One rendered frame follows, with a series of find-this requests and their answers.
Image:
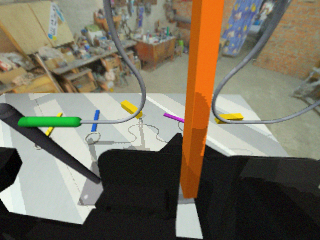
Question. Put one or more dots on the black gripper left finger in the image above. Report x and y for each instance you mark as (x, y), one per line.
(155, 169)

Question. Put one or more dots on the yellow rectangular block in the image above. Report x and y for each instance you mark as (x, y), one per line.
(130, 108)
(234, 116)

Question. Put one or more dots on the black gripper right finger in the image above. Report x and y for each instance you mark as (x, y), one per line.
(222, 176)

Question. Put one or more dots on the orange rectangular bar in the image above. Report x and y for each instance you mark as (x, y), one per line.
(206, 21)

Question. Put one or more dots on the white loop with yellow handle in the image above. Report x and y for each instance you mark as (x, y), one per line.
(49, 131)

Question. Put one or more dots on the white loop with blue handle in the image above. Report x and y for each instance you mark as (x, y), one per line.
(94, 127)

